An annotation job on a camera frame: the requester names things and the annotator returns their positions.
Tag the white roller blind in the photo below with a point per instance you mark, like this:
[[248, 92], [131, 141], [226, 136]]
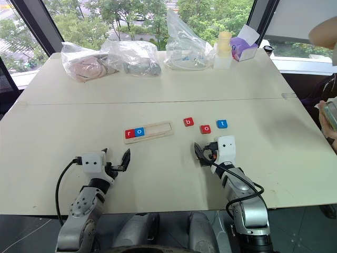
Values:
[[295, 21]]

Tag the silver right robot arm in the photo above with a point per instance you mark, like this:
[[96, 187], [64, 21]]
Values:
[[247, 200]]

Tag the small black round object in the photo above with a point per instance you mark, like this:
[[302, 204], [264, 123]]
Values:
[[268, 50]]

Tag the wooden letter tray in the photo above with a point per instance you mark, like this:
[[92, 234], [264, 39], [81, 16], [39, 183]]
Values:
[[160, 133]]

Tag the red letter tile b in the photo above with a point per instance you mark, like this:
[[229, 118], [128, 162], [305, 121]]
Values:
[[188, 122]]

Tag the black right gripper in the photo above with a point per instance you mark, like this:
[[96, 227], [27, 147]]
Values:
[[212, 154]]

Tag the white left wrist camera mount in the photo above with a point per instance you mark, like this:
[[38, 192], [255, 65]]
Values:
[[92, 163]]

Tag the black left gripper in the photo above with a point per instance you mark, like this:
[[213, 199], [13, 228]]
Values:
[[111, 171]]

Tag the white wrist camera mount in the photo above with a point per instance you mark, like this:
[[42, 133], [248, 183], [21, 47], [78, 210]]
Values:
[[92, 163], [227, 147]]

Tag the tall clear plastic bag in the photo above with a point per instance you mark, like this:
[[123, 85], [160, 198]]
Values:
[[184, 47]]

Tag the blue letter tile o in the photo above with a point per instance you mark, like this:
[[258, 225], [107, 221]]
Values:
[[139, 132]]

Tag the dark window pillar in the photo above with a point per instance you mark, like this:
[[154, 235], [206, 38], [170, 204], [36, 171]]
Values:
[[37, 26], [263, 21]]

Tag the person's dark clothed body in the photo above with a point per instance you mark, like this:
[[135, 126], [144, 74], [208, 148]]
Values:
[[323, 87]]

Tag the plastic bag with pink items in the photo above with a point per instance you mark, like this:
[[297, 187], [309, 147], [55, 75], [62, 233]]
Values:
[[84, 66]]

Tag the purple tissue box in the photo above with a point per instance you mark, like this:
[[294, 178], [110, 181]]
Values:
[[243, 47]]

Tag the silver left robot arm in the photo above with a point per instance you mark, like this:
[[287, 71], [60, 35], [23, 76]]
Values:
[[81, 208]]

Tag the smartphone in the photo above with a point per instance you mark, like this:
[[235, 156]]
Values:
[[331, 114]]

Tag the person's hand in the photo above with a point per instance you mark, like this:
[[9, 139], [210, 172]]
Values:
[[329, 131]]

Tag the blue letter tile t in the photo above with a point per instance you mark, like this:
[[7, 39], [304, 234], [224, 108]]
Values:
[[222, 124]]

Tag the red letter tile o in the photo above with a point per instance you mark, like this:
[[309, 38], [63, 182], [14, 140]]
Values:
[[206, 129]]

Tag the plastic bag with grey item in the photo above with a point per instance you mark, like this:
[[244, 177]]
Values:
[[139, 63]]

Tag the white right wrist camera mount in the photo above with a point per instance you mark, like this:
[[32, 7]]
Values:
[[227, 147]]

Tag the red letter tile r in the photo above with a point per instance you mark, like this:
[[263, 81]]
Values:
[[130, 134]]

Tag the black mesh chair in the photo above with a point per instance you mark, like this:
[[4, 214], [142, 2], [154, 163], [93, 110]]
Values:
[[5, 84]]

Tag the cream stacked plastic container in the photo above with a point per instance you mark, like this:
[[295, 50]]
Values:
[[223, 50]]

